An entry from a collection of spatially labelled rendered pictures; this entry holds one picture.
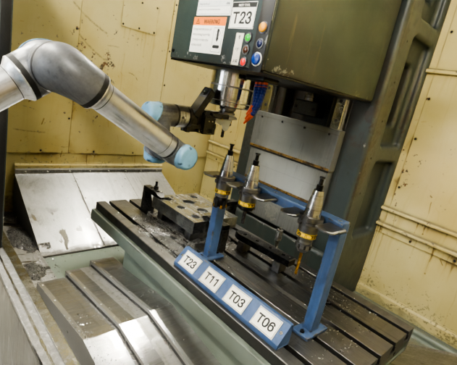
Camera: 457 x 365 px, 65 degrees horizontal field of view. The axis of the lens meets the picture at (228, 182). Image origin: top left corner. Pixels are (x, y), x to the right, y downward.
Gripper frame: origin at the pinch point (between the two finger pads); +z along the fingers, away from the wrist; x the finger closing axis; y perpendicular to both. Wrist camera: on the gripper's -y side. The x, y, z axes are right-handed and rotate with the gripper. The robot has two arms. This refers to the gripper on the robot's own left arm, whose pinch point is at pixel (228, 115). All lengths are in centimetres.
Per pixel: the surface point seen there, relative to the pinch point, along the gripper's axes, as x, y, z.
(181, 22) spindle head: -8.3, -27.7, -21.1
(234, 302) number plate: 44, 46, -26
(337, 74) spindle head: 32.6, -20.5, 13.9
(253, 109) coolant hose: 17.4, -4.6, -6.0
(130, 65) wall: -101, -11, 11
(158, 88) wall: -100, 0, 32
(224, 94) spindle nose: 4.4, -7.4, -7.7
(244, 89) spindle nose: 7.8, -10.4, -2.1
